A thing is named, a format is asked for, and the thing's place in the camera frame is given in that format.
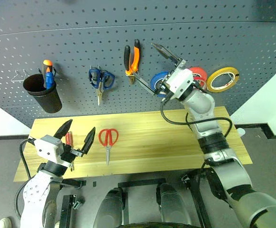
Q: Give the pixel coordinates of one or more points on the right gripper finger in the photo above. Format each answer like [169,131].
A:
[167,55]
[146,85]

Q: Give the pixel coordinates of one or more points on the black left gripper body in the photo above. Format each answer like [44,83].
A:
[68,154]

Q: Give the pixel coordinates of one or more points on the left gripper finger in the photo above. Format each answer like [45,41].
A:
[88,141]
[63,131]

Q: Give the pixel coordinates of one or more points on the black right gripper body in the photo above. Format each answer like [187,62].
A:
[164,84]

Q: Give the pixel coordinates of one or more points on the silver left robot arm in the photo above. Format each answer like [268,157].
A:
[38,190]

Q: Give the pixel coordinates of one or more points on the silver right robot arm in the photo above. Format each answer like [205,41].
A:
[223,161]

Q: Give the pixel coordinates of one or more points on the blue tape roll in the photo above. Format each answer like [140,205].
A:
[155,80]

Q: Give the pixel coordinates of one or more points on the red tape roll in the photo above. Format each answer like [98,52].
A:
[198,71]

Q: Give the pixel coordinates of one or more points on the grey metal pegboard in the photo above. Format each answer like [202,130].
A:
[138,31]

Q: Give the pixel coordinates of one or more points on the yellow tape roll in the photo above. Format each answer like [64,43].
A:
[211,82]

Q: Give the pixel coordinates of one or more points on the black cup holder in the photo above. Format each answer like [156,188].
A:
[48,99]

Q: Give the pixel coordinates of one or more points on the black baseboard strip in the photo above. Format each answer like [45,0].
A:
[5,137]
[268,129]

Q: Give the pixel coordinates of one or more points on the dark rounded robot leg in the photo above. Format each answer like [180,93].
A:
[173,206]
[109,209]

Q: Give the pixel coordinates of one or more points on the small white plastic object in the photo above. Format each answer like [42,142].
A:
[240,132]

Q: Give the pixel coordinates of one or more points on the white shoe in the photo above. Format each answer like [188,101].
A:
[4,223]

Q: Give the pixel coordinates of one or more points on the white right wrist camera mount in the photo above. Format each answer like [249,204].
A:
[179,82]

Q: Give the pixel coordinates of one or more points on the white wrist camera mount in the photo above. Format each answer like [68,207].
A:
[179,82]
[48,147]

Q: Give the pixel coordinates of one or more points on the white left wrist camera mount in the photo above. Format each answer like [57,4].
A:
[48,147]

